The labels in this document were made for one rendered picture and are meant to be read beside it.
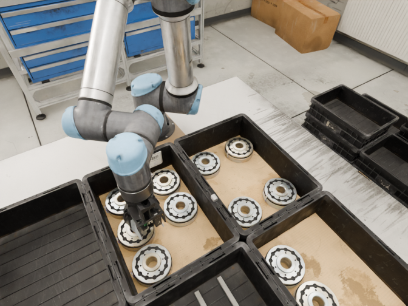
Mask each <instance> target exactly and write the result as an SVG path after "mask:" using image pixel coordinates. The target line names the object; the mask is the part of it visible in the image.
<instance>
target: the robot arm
mask: <svg viewBox="0 0 408 306"><path fill-rule="evenodd" d="M135 1H136V0H96V6H95V12H94V16H93V22H92V28H91V32H90V38H89V44H88V48H87V54H86V60H85V64H84V70H83V77H82V80H81V87H80V92H79V97H78V103H77V106H70V107H68V108H67V109H66V110H65V113H63V116H62V119H61V124H62V128H63V131H64V132H65V134H66V135H68V136H69V137H71V138H78V139H82V140H86V141H88V140H93V141H102V142H108V143H107V145H106V155H107V162H108V164H109V167H110V168H111V170H112V172H113V175H114V177H115V180H116V183H117V186H118V189H119V192H120V194H121V196H122V198H123V199H124V201H125V202H126V205H125V206H124V208H125V210H124V211H123V212H124V214H123V220H124V221H125V223H126V224H128V225H129V227H130V229H131V230H132V231H133V232H135V233H137V235H138V237H139V238H140V239H141V240H143V238H142V233H141V230H140V227H141V229H142V230H143V231H144V230H146V229H148V227H149V229H150V228H151V227H153V226H154V225H155V226H156V227H158V226H159V225H162V226H163V227H164V224H163V223H162V219H163V220H164V222H166V219H165V212H164V211H163V210H162V208H161V206H160V205H159V204H160V202H159V201H158V200H157V198H156V197H155V195H154V189H153V188H154V187H153V182H152V177H153V173H151V170H150V167H149V164H150V161H151V158H152V155H153V153H154V149H155V146H156V144H157V141H158V138H160V137H163V136H164V135H166V134H167V133H168V132H169V130H170V128H171V126H170V121H169V119H168V117H167V115H166V113H165V112H169V113H175V114H186V115H195V114H197V113H198V111H199V106H200V100H201V96H202V89H203V86H202V85H201V84H198V81H197V78H196V77H195V76H194V75H193V66H192V45H191V23H190V13H191V12H192V11H193V10H194V8H195V4H197V3H198V2H199V1H200V0H144V1H151V5H152V10H153V12H154V13H155V14H156V15H158V16H159V18H160V26H161V34H162V38H163V46H164V50H165V58H166V65H167V70H168V79H167V80H166V81H162V77H161V76H160V75H158V74H156V73H147V74H144V75H140V76H138V77H136V78H135V79H134V80H133V81H132V83H131V91H132V92H131V94H132V97H133V101H134V107H135V110H134V111H133V113H132V112H122V111H115V110H111V109H112V102H113V98H114V91H115V85H116V80H117V74H118V68H119V63H120V57H121V50H122V46H123V40H124V33H125V29H126V23H127V18H128V13H129V12H131V11H132V10H133V8H134V2H135ZM162 214H163V215H162Z"/></svg>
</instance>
